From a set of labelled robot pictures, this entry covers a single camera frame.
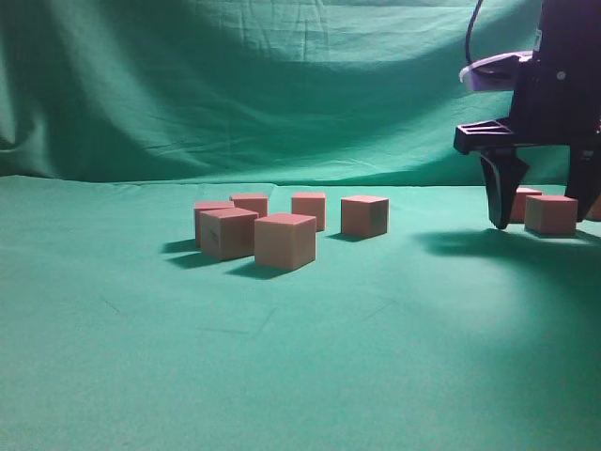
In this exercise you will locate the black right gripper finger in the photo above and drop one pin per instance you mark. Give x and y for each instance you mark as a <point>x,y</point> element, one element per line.
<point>503,173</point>
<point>583,178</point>

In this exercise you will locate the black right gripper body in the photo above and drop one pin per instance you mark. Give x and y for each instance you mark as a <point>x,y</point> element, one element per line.
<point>560,103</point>

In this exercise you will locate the placed pink cube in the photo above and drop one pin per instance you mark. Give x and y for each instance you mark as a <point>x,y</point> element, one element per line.
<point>285,241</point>
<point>311,204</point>
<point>202,206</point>
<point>364,216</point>
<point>246,202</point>

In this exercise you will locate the pink cube with mark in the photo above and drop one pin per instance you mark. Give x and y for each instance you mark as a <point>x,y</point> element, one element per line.
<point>227,233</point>

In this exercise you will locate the green cloth backdrop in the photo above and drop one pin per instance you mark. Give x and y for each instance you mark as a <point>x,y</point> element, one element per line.
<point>118,333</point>

